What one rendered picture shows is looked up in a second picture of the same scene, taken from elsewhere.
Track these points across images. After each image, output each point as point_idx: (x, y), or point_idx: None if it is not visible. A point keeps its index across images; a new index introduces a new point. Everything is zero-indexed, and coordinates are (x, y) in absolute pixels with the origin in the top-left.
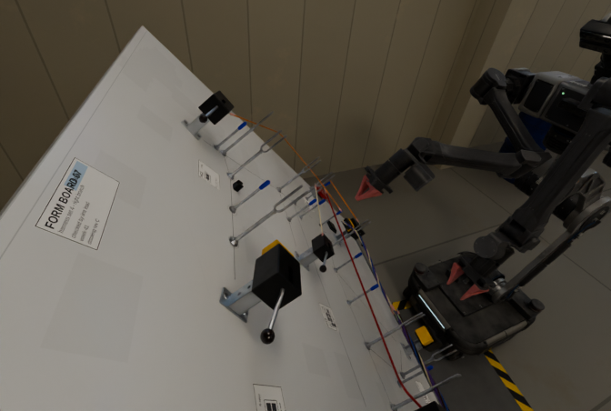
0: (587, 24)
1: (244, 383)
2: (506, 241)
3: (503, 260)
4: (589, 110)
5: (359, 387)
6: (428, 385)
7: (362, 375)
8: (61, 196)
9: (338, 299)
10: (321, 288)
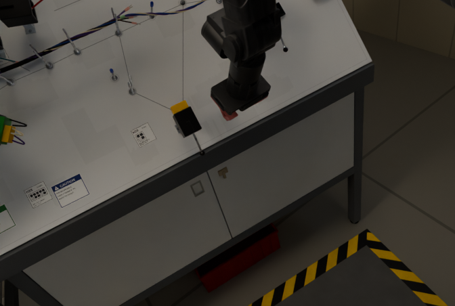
0: None
1: None
2: (220, 25)
3: (231, 70)
4: None
5: (64, 7)
6: (168, 162)
7: (78, 13)
8: None
9: None
10: None
